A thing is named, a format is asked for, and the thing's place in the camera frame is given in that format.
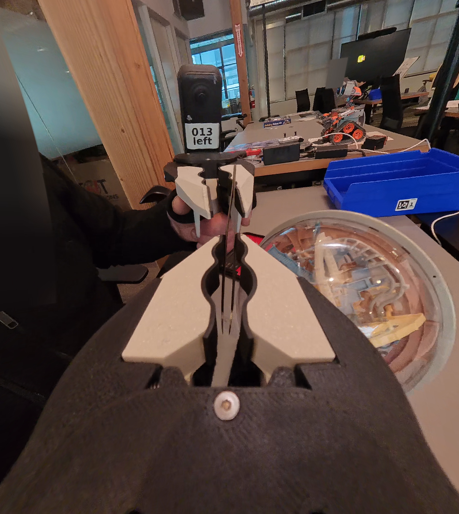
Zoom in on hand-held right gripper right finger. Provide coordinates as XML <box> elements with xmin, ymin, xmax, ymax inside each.
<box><xmin>234</xmin><ymin>236</ymin><xmax>336</xmax><ymax>376</ymax></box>

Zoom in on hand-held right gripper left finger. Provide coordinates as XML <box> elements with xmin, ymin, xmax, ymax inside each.
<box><xmin>123</xmin><ymin>236</ymin><xmax>228</xmax><ymax>376</ymax></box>

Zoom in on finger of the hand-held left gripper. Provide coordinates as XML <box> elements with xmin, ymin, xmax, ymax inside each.
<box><xmin>174</xmin><ymin>169</ymin><xmax>216</xmax><ymax>235</ymax></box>
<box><xmin>220</xmin><ymin>165</ymin><xmax>255</xmax><ymax>229</ymax></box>

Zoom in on clear maze ball toy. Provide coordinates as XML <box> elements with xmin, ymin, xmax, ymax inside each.
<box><xmin>260</xmin><ymin>211</ymin><xmax>457</xmax><ymax>394</ymax></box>

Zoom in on black pointed tweezers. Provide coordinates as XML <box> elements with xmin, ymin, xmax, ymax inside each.
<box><xmin>222</xmin><ymin>171</ymin><xmax>238</xmax><ymax>342</ymax></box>

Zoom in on person's left forearm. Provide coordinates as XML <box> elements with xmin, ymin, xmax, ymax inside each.
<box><xmin>77</xmin><ymin>201</ymin><xmax>194</xmax><ymax>270</ymax></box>

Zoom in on person's left hand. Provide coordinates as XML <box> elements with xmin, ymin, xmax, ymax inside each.
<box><xmin>172</xmin><ymin>197</ymin><xmax>250</xmax><ymax>245</ymax></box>

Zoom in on wooden workbench table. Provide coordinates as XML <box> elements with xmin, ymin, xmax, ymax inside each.
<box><xmin>246</xmin><ymin>117</ymin><xmax>431</xmax><ymax>177</ymax></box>

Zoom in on orange wheeled robot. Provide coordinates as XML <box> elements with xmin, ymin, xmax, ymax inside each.
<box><xmin>320</xmin><ymin>109</ymin><xmax>367</xmax><ymax>143</ymax></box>

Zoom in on blue storage bin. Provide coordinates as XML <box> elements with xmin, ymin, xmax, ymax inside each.
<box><xmin>324</xmin><ymin>149</ymin><xmax>459</xmax><ymax>217</ymax></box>

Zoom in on black monitor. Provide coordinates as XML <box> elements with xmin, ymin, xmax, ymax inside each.
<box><xmin>341</xmin><ymin>28</ymin><xmax>412</xmax><ymax>81</ymax></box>

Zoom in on black stand pole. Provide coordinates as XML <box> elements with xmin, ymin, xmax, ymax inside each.
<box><xmin>419</xmin><ymin>0</ymin><xmax>459</xmax><ymax>141</ymax></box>

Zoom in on white cable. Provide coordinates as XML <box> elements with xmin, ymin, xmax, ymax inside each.
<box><xmin>431</xmin><ymin>197</ymin><xmax>459</xmax><ymax>245</ymax></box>

